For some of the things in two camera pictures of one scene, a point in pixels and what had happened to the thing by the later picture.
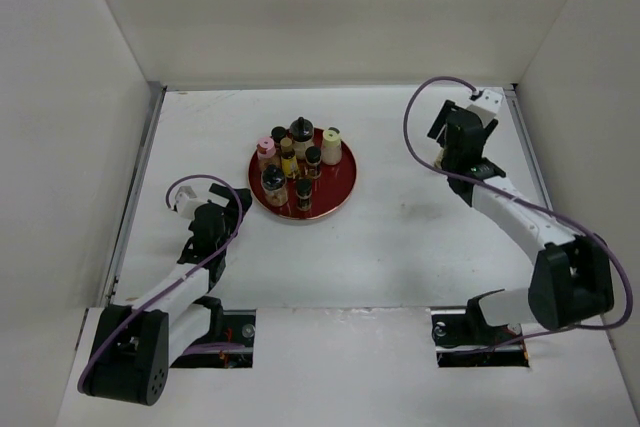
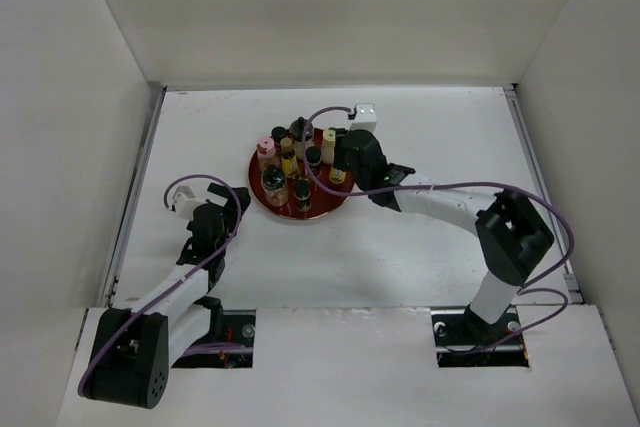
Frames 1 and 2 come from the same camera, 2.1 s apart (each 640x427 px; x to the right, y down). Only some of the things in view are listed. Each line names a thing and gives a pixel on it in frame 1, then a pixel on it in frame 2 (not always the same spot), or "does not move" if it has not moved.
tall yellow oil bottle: [439, 158] to [336, 176]
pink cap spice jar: [266, 153] does not move
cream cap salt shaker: [331, 151] does not move
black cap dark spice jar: [313, 161] does not move
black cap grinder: [274, 179] does not move
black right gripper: [439, 122] to [340, 160]
